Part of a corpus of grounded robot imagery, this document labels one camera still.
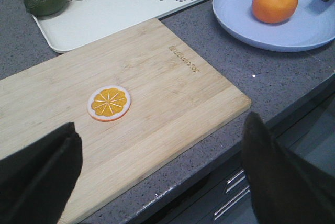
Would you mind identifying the white rectangular tray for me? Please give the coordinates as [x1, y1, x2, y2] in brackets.
[35, 0, 202, 53]

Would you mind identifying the orange slice piece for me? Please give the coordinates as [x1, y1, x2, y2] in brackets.
[87, 85, 131, 122]

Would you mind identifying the light blue plate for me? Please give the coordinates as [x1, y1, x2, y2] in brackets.
[213, 0, 334, 52]

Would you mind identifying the orange mandarin fruit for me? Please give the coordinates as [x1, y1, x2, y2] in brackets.
[251, 0, 298, 24]

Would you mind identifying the wooden cutting board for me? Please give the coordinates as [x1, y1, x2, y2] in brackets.
[1, 19, 251, 223]

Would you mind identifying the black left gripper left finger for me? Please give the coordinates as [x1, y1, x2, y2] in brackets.
[1, 122, 83, 223]

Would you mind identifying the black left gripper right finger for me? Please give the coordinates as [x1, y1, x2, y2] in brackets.
[241, 112, 334, 223]

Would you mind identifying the grey drawer with handles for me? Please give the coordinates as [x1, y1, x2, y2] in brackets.
[148, 97, 334, 223]

